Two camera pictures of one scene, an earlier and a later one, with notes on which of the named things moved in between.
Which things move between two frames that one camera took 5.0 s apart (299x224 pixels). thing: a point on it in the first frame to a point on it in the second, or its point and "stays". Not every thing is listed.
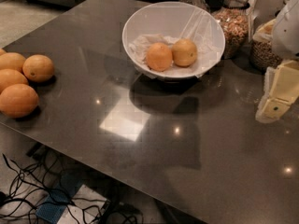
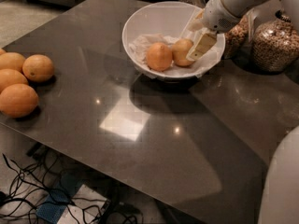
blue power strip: (59, 197) stays
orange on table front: (18, 101) stays
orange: (184, 52) stays
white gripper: (287, 33) to (217, 13)
